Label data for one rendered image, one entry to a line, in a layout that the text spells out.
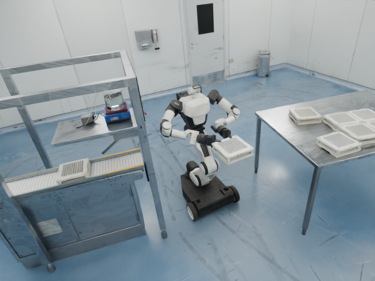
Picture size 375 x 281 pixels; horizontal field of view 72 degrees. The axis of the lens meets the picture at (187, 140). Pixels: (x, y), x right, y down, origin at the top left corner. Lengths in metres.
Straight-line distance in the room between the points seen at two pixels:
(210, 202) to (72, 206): 1.35
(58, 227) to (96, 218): 0.33
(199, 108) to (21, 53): 4.09
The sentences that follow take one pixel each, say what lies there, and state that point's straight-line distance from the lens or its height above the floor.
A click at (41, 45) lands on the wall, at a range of 5.74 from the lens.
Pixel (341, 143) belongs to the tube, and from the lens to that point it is 2.49.
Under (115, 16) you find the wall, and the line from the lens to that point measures 5.72.
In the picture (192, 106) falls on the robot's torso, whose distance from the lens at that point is 2.40.
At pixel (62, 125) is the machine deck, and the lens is 2.31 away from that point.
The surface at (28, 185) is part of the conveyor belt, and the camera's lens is 2.56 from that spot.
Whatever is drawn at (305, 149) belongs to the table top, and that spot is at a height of 0.88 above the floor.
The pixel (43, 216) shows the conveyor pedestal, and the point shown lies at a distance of 2.63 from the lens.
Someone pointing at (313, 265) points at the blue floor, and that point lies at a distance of 2.74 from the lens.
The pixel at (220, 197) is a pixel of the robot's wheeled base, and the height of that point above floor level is 0.19.
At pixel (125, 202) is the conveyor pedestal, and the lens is 2.53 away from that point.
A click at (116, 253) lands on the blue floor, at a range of 2.86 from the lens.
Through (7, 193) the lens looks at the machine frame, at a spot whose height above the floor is 1.00.
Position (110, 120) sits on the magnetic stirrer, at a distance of 2.08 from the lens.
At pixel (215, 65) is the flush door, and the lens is 6.60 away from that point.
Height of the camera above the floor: 2.21
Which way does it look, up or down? 31 degrees down
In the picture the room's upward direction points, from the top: 6 degrees counter-clockwise
